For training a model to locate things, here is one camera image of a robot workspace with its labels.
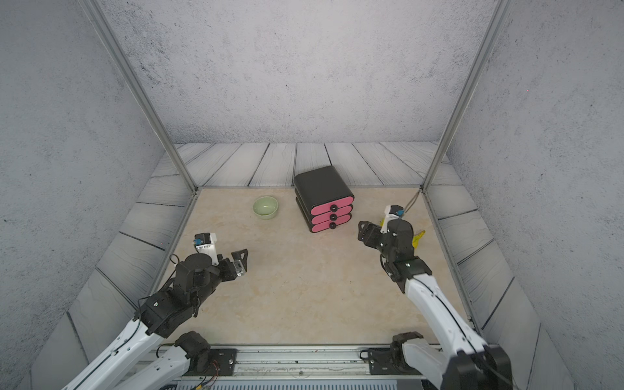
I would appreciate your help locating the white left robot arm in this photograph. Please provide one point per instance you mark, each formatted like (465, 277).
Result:
(157, 317)

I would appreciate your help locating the pink drawer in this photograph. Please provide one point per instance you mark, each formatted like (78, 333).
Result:
(331, 224)
(332, 215)
(332, 205)

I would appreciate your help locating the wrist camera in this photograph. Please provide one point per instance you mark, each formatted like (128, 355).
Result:
(391, 212)
(204, 243)

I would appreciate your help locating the pink bottom drawer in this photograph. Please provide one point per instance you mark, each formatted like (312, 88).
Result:
(331, 224)

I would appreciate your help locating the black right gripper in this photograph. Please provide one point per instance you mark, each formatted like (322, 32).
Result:
(371, 227)

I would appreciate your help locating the black drawer cabinet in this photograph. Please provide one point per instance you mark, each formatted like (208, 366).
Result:
(317, 187)

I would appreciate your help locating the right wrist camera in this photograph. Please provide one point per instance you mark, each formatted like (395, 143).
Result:
(391, 212)

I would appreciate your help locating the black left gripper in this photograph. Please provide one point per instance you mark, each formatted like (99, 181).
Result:
(231, 274)

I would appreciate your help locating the yellow banana bunch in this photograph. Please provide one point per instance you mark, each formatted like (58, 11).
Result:
(417, 237)

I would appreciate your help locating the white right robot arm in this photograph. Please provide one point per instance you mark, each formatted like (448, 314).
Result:
(462, 359)

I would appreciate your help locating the light green bowl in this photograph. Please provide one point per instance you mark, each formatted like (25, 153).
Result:
(265, 207)

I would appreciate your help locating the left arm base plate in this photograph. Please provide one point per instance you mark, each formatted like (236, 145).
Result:
(218, 362)

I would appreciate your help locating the pink top drawer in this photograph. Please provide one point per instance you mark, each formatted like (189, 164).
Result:
(332, 205)

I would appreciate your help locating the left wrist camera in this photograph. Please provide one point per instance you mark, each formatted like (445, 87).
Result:
(204, 243)

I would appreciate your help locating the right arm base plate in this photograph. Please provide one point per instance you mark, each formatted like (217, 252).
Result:
(385, 361)

